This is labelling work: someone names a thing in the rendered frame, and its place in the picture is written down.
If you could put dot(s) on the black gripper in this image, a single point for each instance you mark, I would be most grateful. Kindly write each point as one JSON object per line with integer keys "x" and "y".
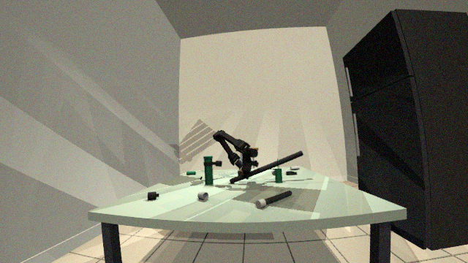
{"x": 246, "y": 168}

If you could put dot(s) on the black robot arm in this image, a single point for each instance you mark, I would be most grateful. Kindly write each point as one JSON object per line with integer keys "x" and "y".
{"x": 239, "y": 145}

